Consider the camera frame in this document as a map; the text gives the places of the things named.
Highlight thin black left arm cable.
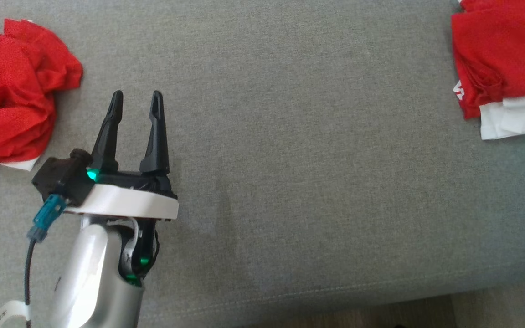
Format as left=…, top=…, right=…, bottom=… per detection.
left=23, top=237, right=38, bottom=328

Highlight teal left camera cable connector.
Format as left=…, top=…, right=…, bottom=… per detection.
left=26, top=194, right=68, bottom=243

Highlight red jersey white sleeves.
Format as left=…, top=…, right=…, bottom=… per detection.
left=450, top=0, right=525, bottom=141

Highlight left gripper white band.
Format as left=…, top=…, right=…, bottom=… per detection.
left=64, top=90, right=180, bottom=223

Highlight red shorts white side stripe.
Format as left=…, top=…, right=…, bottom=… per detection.
left=0, top=18, right=84, bottom=172

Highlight white cable label tag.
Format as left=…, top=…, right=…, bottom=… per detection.
left=0, top=299, right=32, bottom=328

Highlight large grey sofa seat cushion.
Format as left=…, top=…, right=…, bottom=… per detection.
left=0, top=0, right=525, bottom=328

